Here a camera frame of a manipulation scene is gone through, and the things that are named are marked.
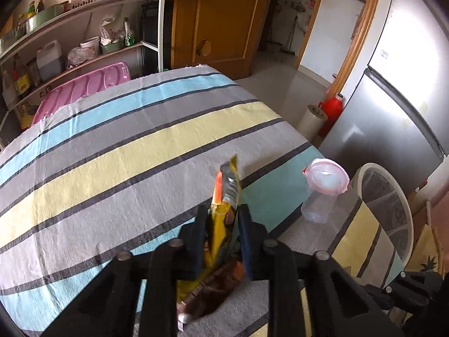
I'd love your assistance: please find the white plastic bag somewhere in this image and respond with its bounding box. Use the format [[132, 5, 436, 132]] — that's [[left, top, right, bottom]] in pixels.
[[100, 16, 127, 43]]

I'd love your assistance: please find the white cylindrical holder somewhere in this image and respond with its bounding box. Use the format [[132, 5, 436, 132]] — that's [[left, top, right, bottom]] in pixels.
[[297, 104, 328, 141]]

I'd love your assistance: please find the pink plastic basin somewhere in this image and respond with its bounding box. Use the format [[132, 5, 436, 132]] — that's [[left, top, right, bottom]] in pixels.
[[31, 61, 131, 127]]

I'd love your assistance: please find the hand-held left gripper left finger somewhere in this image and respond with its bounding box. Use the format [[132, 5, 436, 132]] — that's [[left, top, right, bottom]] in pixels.
[[42, 204, 210, 337]]

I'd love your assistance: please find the wooden door frame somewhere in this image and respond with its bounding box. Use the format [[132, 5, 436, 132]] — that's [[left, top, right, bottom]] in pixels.
[[326, 0, 384, 96]]

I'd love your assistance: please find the wooden door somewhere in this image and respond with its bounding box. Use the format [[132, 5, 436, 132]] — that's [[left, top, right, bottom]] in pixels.
[[170, 0, 285, 79]]

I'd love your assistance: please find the yellow pineapple print bag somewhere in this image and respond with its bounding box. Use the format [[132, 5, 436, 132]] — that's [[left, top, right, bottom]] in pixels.
[[407, 225, 443, 274]]

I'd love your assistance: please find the white plastic jug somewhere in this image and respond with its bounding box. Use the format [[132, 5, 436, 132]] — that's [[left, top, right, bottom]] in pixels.
[[36, 40, 63, 81]]

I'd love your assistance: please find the steel basin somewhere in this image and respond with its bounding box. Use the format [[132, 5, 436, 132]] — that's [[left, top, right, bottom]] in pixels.
[[0, 24, 27, 51]]

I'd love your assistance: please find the clear plastic container pink lid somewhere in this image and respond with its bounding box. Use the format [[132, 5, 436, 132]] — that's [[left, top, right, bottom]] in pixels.
[[301, 158, 350, 223]]

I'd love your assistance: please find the yellow snack wrapper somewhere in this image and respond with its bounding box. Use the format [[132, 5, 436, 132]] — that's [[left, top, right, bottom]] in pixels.
[[175, 154, 246, 332]]

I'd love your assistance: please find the white metal shelf rack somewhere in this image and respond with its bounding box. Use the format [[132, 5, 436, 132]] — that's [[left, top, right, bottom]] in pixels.
[[0, 0, 186, 141]]

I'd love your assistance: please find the red thermos flask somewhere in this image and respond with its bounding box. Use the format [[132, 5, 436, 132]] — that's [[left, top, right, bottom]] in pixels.
[[317, 93, 343, 137]]

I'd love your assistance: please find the green plastic basket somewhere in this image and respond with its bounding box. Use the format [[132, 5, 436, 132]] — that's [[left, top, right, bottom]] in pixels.
[[101, 38, 125, 54]]

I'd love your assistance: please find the green metal pot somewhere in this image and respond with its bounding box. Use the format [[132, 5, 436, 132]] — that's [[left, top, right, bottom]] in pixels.
[[24, 3, 69, 34]]

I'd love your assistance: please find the striped tablecloth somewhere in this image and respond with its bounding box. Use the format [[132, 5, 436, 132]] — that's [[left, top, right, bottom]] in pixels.
[[0, 64, 404, 337]]

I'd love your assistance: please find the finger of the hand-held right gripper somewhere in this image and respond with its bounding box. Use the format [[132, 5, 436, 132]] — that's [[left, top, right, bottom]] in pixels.
[[365, 270, 443, 310]]

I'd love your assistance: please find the green foil packet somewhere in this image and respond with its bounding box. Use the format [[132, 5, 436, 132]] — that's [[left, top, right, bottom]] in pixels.
[[124, 17, 137, 47]]

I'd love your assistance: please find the silver refrigerator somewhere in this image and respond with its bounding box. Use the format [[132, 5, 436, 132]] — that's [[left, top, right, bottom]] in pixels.
[[319, 0, 449, 197]]

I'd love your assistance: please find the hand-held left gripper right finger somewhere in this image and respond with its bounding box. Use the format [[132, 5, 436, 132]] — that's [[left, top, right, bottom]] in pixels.
[[238, 204, 404, 337]]

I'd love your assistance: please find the clear bag of food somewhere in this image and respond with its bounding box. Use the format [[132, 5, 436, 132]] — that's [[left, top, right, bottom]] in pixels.
[[67, 47, 95, 69]]

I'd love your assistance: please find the cooking oil bottle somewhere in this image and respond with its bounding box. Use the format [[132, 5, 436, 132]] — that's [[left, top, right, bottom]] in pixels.
[[12, 53, 31, 99]]

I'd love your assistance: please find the white plastic tub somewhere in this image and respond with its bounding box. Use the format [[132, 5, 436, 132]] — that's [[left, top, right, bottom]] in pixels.
[[80, 36, 101, 57]]

